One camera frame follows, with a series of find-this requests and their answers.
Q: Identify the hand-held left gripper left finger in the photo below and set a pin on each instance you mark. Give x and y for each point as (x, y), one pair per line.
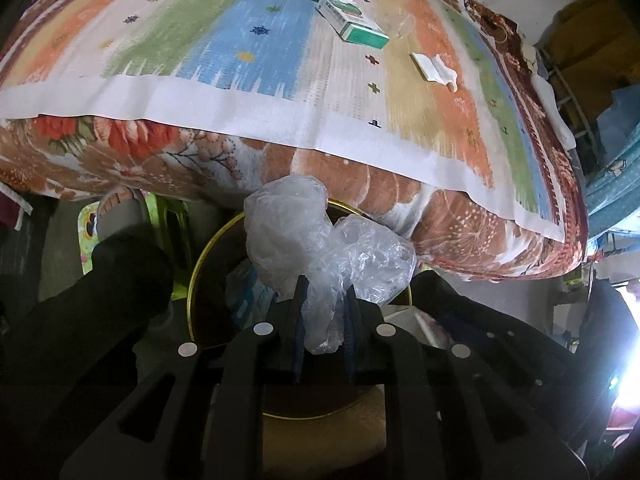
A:
(296, 332)

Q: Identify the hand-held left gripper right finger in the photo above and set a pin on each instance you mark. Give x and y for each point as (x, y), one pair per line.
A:
(351, 340)

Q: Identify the clear plastic bag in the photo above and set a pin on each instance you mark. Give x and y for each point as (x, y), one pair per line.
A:
(320, 260)

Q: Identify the black bin with gold rim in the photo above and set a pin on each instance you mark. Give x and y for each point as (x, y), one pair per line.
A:
(215, 285)

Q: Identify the brown floral blanket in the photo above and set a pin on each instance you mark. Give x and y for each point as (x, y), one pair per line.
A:
(450, 230)

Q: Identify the green plastic stool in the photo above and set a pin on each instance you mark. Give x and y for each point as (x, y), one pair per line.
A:
(165, 225)

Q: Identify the blue rabbit-print curtain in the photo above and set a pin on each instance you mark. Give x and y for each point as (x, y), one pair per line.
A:
(612, 185)

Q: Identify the person's foot in sandal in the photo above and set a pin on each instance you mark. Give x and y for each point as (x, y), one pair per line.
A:
(120, 212)

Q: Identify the person's leg in black trousers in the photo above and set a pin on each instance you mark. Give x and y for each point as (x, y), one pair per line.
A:
(75, 320)

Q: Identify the white cloth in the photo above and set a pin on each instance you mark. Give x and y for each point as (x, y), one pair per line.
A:
(552, 105)

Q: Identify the light blue cloth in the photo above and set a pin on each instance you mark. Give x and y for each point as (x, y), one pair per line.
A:
(617, 120)

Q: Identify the metal rack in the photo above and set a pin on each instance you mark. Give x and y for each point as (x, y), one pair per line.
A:
(572, 95)

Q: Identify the striped colourful cloth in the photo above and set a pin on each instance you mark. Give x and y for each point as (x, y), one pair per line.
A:
(250, 50)

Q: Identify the mustard garment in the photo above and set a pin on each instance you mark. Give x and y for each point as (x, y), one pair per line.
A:
(595, 35)

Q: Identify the small clear plastic piece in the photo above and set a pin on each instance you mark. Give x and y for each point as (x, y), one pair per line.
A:
(405, 27)

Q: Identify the green white box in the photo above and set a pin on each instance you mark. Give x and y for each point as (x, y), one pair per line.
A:
(350, 20)

